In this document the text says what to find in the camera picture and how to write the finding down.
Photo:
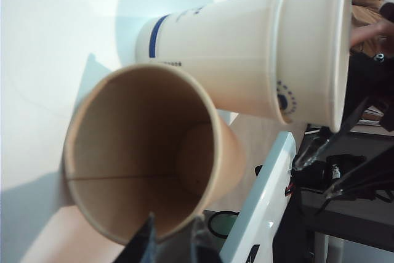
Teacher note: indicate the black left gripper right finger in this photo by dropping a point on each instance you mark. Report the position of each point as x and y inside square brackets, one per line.
[203, 244]

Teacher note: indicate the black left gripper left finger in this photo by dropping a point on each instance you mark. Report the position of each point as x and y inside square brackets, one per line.
[141, 244]

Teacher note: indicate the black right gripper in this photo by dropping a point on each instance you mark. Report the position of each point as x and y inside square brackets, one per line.
[369, 75]

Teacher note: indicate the white paper cup blue logo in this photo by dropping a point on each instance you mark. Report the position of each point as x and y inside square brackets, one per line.
[314, 44]
[215, 44]

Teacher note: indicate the brown paper cup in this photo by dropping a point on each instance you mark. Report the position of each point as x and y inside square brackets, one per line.
[138, 152]

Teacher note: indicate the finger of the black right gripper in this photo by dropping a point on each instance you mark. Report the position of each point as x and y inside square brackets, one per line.
[311, 155]
[378, 186]

